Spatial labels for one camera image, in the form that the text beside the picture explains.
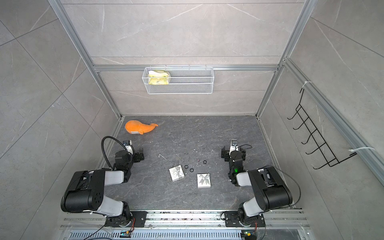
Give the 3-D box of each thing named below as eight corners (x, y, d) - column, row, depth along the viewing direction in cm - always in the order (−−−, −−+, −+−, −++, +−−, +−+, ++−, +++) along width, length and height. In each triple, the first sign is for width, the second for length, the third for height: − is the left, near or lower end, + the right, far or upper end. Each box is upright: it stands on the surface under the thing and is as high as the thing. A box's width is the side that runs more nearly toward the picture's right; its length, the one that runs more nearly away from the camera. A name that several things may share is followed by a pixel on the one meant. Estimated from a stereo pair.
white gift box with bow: (172, 182, 88) (171, 180, 85) (169, 171, 92) (168, 169, 89) (185, 177, 90) (184, 175, 87) (181, 167, 94) (181, 164, 91)
